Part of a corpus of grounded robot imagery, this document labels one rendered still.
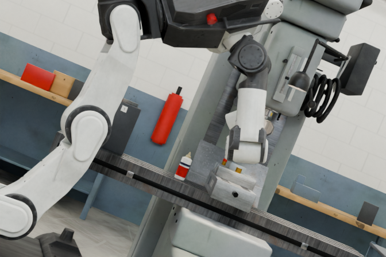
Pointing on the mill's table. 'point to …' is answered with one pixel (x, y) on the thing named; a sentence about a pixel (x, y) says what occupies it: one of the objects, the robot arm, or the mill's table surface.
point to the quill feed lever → (311, 95)
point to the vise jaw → (224, 172)
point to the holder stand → (122, 126)
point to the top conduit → (366, 2)
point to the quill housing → (286, 38)
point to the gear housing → (312, 16)
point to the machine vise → (220, 187)
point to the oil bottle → (183, 167)
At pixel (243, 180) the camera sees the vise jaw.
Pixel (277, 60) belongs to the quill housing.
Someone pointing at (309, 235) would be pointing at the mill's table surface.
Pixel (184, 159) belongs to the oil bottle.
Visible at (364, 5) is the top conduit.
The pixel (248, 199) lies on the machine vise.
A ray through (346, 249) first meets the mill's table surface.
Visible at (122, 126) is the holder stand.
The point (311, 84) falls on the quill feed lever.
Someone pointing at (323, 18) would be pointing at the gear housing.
